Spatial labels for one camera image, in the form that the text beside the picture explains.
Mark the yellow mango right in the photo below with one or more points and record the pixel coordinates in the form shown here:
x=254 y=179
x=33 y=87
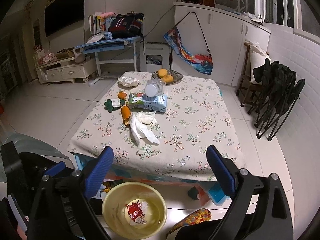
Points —
x=168 y=79

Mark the green milk carton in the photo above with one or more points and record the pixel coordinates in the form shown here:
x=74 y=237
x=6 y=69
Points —
x=136 y=98

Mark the long white tissue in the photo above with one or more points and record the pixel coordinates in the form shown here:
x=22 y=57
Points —
x=140 y=131

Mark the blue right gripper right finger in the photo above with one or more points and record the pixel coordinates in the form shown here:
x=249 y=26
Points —
x=224 y=170

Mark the blue tissue pack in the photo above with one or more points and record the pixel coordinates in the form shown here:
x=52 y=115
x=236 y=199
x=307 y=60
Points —
x=156 y=103

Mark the colourful tote bag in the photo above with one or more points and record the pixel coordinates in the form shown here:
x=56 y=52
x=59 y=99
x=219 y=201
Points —
x=200 y=62

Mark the clear plastic water bottle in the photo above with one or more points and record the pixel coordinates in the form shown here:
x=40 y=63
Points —
x=154 y=87

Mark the blue study desk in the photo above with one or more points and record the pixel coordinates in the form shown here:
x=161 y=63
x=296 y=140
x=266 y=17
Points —
x=117 y=51

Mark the small white tissue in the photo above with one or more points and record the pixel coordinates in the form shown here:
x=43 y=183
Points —
x=147 y=118

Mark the woven fruit plate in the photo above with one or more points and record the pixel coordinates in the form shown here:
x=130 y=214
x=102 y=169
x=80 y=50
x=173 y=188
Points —
x=177 y=76

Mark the dark striped backpack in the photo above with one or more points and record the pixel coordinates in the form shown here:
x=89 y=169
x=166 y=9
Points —
x=127 y=25

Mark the white cushion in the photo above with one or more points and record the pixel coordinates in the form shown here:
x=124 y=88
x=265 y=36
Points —
x=257 y=59

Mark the black wall television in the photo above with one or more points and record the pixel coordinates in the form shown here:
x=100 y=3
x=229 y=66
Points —
x=62 y=13

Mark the floral white tablecloth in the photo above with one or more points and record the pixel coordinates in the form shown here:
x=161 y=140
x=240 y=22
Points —
x=196 y=117

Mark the yellow mango left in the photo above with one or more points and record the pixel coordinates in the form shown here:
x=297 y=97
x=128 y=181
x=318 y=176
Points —
x=162 y=73

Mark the white tissue paper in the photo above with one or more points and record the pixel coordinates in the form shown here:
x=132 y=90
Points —
x=128 y=81

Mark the black folding chairs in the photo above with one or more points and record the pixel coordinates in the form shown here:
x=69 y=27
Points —
x=280 y=90

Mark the green foil wrapper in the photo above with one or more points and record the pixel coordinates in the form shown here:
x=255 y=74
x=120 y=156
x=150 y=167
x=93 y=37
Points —
x=114 y=104

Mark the white wall cabinet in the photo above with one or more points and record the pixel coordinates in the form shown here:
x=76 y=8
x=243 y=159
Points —
x=223 y=33

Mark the yellow mango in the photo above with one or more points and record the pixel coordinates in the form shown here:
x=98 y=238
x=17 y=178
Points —
x=168 y=79
x=162 y=73

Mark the yellow plastic trash bin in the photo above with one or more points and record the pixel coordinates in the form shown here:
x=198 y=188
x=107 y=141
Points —
x=115 y=213

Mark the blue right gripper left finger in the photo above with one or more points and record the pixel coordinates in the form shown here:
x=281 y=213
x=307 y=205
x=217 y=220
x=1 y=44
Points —
x=96 y=170

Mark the red white snack wrapper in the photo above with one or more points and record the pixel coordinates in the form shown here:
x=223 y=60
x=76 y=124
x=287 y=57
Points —
x=136 y=211

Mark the orange peel piece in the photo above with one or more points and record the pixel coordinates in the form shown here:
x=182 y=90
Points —
x=126 y=115
x=122 y=95

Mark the wooden chair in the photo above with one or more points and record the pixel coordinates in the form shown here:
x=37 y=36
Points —
x=246 y=90

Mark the cream tv cabinet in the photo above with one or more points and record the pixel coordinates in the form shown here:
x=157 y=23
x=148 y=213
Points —
x=66 y=70

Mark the row of books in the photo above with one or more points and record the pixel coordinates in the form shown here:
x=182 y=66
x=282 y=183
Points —
x=100 y=22

